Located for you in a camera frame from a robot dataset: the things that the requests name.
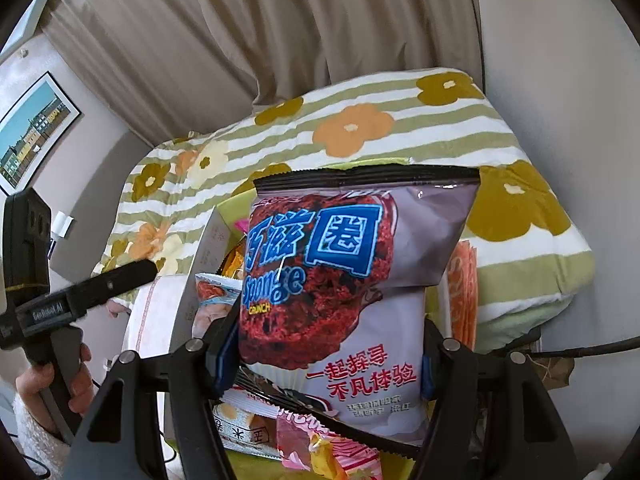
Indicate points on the red and white snack packet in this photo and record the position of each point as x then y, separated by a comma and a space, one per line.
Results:
215, 295

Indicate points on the orange snack packet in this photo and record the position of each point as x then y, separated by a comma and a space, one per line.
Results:
234, 262

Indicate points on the framed wall picture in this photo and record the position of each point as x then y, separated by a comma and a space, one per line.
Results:
35, 135

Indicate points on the beige curtain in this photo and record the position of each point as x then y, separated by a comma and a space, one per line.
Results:
250, 25

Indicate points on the large purple snack bag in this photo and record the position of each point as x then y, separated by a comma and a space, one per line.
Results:
350, 270

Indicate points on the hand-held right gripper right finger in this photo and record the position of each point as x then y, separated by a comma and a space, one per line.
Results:
426, 375

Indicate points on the white cloth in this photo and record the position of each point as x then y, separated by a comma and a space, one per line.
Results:
155, 310

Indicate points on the pink snack packet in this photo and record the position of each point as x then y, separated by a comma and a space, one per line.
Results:
300, 440

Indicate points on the striped floral blanket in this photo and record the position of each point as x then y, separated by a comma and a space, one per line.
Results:
450, 125

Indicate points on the person's left forearm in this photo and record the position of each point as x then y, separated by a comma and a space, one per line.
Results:
30, 425

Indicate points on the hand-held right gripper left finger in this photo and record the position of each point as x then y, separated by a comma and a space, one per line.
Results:
227, 355

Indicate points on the green cardboard box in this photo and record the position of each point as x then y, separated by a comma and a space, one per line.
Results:
212, 250

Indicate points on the orange floral cloth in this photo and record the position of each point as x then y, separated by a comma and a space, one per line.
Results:
462, 285

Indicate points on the white cake snack packet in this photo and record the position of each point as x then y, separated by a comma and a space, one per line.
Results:
240, 425

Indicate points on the pale green bed sheet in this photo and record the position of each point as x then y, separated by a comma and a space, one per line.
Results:
505, 325

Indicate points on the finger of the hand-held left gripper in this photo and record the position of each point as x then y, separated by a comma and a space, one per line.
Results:
120, 277

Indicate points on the person's left hand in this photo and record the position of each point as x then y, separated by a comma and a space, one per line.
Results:
80, 385

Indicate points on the brown crumpled paper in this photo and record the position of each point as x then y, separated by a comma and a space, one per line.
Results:
555, 370

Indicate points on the white wall switch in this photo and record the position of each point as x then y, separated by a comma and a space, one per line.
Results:
62, 222

